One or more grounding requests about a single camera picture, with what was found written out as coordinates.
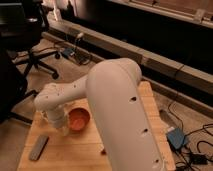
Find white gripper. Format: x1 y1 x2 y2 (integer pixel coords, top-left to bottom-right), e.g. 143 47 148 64
47 107 69 136

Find orange ceramic bowl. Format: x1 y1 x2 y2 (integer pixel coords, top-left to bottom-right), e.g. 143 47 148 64
69 108 90 131

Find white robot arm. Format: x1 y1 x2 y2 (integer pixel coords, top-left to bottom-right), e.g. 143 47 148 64
34 58 166 171

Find grey remote control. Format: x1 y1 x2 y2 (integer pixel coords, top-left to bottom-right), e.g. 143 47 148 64
29 135 49 161

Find red chili pepper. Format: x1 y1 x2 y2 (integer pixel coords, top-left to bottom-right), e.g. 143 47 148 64
101 149 106 155

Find blue box on floor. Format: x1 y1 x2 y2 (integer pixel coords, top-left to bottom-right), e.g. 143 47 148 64
61 48 75 59

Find blue device on floor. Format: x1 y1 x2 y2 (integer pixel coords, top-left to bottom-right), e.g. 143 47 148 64
166 128 189 150

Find black office chair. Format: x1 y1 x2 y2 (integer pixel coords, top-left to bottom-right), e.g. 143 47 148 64
0 0 60 79

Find black power adapter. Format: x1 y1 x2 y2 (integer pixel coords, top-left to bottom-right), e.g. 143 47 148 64
191 154 207 165

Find black cables on floor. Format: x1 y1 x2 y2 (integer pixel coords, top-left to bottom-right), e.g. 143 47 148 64
166 99 213 171

